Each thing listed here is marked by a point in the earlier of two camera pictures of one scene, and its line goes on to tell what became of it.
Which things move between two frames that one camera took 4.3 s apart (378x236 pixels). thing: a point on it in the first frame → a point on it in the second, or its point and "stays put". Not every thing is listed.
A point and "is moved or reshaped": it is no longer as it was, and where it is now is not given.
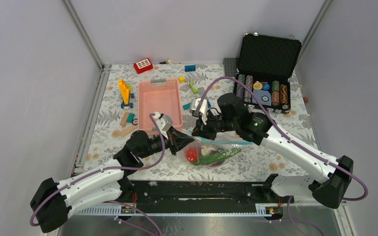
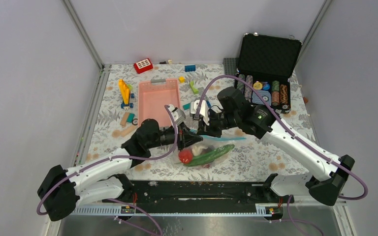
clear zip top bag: [211, 152] is moved or reshaped
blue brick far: [191, 68] stays put
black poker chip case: [267, 63] stays put
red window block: [143, 66] stays put
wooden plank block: [123, 122] stays put
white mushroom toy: [205, 151] → [196, 150]
